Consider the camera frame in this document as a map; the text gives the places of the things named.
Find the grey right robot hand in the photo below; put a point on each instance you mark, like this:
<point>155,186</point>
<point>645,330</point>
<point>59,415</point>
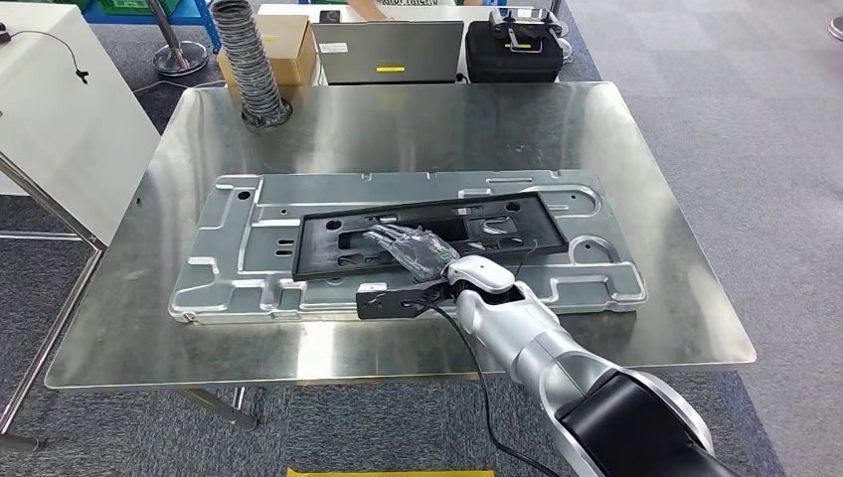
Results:
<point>421,253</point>

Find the black plastic plate bracket part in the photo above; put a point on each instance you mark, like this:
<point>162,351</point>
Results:
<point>313,257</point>

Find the person's forearm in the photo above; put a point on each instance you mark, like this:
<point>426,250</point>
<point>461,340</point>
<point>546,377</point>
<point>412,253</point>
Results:
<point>369,8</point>

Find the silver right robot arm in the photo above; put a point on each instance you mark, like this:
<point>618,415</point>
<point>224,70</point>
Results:
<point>527,329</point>

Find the stainless steel workbench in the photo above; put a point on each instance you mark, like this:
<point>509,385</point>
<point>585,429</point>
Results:
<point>395,131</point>

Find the stamped silver metal panel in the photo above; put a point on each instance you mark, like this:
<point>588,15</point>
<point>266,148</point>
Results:
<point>230,263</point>

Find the black carrying case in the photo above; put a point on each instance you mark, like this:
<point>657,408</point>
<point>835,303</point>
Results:
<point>514,66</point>

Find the grey laptop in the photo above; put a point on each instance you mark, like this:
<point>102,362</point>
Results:
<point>388,46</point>

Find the brown cardboard box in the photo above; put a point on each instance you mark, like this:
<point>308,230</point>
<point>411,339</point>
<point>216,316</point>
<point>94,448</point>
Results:
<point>283,46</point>

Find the black handheld device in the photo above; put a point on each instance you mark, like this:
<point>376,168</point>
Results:
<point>520,23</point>

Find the black phone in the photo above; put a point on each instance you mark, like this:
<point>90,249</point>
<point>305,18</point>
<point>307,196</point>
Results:
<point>329,16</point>

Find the white cabinet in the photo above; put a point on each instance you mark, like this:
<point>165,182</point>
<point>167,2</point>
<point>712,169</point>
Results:
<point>66,118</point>

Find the green plastic crate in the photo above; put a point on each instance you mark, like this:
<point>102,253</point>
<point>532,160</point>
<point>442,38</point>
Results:
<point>132,5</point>

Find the chrome stanchion post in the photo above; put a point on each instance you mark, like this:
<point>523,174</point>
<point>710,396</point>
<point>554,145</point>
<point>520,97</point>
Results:
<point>178,59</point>

